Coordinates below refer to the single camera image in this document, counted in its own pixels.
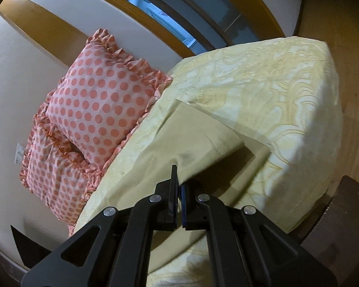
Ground yellow patterned bed cover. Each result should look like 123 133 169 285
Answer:
75 37 342 286

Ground window with wooden frame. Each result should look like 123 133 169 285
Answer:
106 0 285 50

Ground dark wooden nightstand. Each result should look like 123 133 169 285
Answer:
292 176 359 286

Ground pink polka dot pillow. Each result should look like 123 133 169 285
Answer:
20 115 104 235
43 28 172 171

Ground white wall socket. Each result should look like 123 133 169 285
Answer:
14 143 25 165

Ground beige khaki pants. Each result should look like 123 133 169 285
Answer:
139 98 272 198

